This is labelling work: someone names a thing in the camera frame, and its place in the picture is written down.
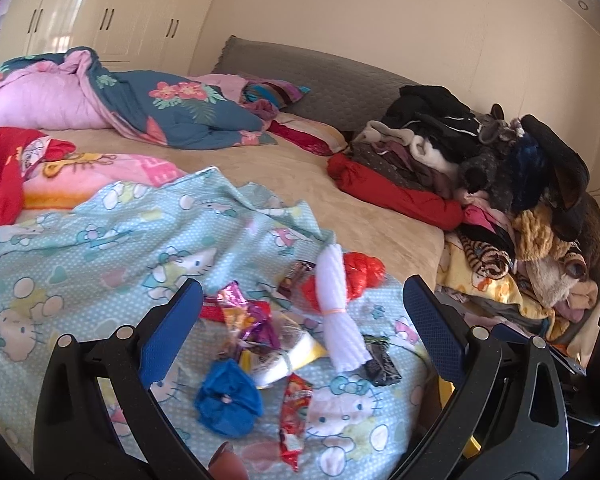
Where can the yellow round bin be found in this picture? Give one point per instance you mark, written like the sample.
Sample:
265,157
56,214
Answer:
447,392

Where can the blue crumpled plastic bag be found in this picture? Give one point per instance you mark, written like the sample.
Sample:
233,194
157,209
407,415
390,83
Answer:
225,400

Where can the cream wardrobe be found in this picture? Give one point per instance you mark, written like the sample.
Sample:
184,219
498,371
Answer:
105,10

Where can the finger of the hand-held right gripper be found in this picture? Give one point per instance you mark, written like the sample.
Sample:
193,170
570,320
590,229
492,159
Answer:
507,332

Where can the light blue cartoon blanket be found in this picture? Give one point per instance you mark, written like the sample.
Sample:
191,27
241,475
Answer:
80,260

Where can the red printed snack wrapper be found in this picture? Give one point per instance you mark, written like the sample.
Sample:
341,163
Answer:
295,410

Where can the yellow and white wrapper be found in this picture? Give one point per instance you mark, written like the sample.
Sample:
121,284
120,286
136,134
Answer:
290,355

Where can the red patterned pillow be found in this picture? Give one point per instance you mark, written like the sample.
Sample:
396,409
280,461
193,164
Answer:
305,135

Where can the red tube wrapper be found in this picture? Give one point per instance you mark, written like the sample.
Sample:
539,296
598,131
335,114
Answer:
211,310

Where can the striped pillow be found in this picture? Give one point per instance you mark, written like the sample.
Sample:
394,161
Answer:
270,94

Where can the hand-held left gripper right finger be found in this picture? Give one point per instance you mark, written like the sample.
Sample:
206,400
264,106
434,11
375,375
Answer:
432,325

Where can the person's left hand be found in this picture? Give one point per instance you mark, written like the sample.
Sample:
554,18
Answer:
228,465

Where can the beige bed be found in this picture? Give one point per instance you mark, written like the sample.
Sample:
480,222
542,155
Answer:
330,210

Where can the grey padded headboard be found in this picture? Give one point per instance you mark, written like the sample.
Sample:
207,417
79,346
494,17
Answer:
330,85

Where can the pink cloth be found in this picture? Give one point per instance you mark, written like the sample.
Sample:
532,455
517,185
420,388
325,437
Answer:
220,85

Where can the pink cartoon blanket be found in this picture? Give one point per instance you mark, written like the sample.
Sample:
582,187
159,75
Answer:
80,175

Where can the red cloth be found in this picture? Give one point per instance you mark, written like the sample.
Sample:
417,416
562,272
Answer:
0,175

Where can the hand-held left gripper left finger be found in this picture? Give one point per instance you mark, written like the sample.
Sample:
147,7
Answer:
172,330

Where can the red crumpled plastic bag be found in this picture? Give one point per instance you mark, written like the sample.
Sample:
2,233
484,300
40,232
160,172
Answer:
365,270

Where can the pile of clothes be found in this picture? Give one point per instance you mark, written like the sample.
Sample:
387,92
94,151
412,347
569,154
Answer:
480,160

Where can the purple foil snack wrapper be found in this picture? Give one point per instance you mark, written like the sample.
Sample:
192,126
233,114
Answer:
260,330

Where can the blue floral quilt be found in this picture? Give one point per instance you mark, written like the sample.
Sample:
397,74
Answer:
190,120

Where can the black foil wrapper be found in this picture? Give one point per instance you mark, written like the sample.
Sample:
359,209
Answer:
382,367

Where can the small brown wrapper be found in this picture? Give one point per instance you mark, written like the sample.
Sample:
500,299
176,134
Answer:
292,280

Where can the yellow cartoon blanket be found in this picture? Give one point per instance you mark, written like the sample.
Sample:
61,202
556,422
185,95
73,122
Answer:
485,285

